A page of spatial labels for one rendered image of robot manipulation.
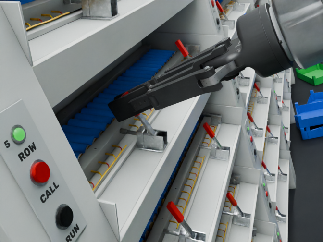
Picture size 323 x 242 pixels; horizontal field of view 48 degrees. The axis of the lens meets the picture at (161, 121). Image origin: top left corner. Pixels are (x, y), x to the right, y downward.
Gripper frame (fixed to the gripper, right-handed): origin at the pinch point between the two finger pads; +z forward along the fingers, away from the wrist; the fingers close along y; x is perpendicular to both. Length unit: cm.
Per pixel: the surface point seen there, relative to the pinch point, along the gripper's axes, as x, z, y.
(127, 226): -8.4, -0.7, -15.6
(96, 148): -2.3, 5.2, -6.1
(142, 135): -4.7, 1.5, -0.9
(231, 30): -8, 0, 67
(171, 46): -0.7, 9.2, 42.3
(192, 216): -24.9, 6.5, 6.5
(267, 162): -62, 13, 81
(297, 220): -99, 16, 90
